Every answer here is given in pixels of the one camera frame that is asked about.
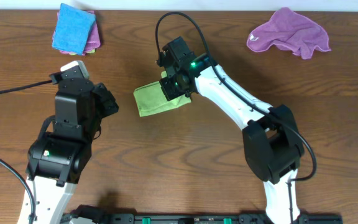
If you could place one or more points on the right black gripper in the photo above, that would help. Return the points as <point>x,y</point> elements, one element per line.
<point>168,92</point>

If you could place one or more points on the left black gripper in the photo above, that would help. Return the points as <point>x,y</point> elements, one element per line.
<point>111,102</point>

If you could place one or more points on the green microfiber cloth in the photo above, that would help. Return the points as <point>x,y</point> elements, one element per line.
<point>150,100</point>

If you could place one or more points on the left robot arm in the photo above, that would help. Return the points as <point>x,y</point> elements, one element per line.
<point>63,147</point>

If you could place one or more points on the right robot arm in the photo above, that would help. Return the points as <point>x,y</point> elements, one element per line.
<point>271,148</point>

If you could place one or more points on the green folded cloth bottom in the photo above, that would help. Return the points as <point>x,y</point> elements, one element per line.
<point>92,51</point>

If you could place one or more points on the purple folded cloth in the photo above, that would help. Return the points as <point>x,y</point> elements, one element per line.
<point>93,41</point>

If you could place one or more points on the blue folded cloth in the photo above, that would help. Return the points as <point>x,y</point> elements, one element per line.
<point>72,29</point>

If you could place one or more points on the purple crumpled cloth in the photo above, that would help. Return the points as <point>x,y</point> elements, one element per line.
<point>289,31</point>

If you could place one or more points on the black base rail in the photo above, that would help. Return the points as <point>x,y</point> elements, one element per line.
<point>93,215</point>

